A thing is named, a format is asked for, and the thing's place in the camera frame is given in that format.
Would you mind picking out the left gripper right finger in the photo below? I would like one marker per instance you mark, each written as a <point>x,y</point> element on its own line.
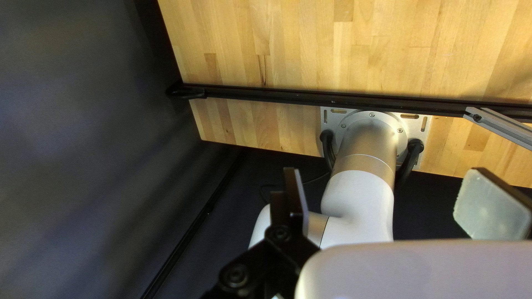
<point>490,207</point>

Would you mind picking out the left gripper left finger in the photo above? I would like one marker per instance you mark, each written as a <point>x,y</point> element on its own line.
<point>291,216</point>

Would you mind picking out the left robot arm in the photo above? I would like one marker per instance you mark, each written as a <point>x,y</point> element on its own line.
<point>361,187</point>

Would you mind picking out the black frame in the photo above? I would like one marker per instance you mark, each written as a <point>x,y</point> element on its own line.
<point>332,99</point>

